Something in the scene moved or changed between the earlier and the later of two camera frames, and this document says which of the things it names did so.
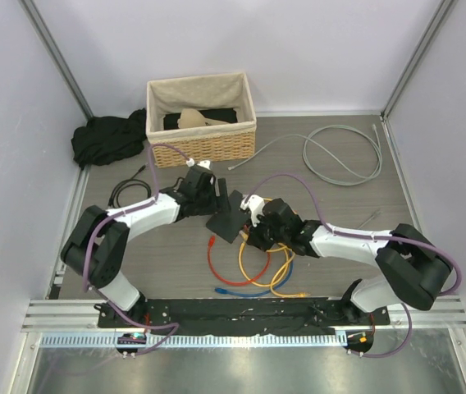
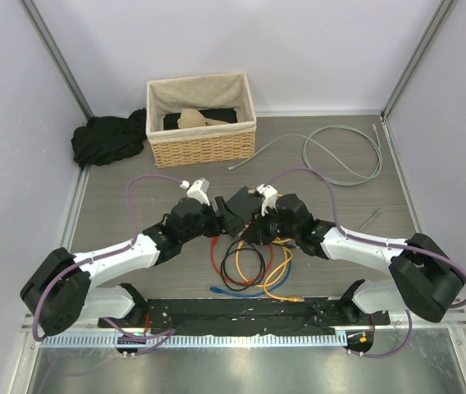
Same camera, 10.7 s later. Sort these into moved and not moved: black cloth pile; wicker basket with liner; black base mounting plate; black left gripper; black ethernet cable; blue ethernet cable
Moved: black ethernet cable; black left gripper
Not moved: wicker basket with liner; black base mounting plate; black cloth pile; blue ethernet cable
